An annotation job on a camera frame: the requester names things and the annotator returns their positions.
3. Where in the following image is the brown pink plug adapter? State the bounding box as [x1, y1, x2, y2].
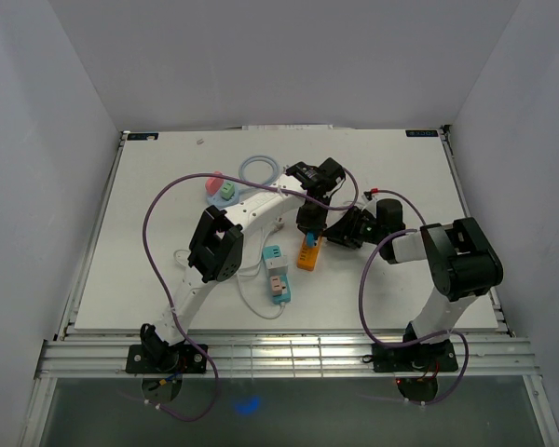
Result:
[269, 276, 286, 296]

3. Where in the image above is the small blue square socket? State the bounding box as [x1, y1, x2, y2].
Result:
[306, 232, 318, 248]

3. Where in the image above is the white silver plug adapter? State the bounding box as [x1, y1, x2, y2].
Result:
[265, 256, 288, 277]

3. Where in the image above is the green plug adapter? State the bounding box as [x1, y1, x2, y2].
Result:
[219, 182, 236, 201]

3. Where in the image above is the round light blue power strip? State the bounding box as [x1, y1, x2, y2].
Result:
[206, 193, 239, 209]

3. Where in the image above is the left blue corner label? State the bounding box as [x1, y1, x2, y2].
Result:
[126, 132, 159, 141]

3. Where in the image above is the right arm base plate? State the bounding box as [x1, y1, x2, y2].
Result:
[362, 341, 458, 373]

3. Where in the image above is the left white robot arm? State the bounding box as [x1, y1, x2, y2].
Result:
[140, 157, 352, 373]

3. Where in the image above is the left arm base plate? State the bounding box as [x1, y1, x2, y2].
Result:
[124, 344, 207, 374]

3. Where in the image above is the right blue corner label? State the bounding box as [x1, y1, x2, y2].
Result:
[405, 129, 439, 138]

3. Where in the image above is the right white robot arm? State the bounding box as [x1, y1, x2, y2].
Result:
[325, 198, 503, 373]

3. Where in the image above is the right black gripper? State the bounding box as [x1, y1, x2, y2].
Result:
[322, 205, 384, 250]

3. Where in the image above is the aluminium frame rail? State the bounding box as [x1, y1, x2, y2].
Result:
[35, 333, 540, 379]

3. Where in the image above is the blue corner label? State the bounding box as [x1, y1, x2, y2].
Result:
[405, 129, 439, 138]
[126, 132, 159, 141]

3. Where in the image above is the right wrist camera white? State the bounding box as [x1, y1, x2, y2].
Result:
[362, 188, 380, 210]

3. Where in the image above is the teal power strip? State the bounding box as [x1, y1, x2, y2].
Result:
[262, 245, 292, 305]

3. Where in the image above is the white cable with plug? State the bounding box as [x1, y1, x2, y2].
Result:
[172, 216, 288, 321]

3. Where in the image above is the orange power strip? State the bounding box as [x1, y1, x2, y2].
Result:
[296, 236, 322, 272]

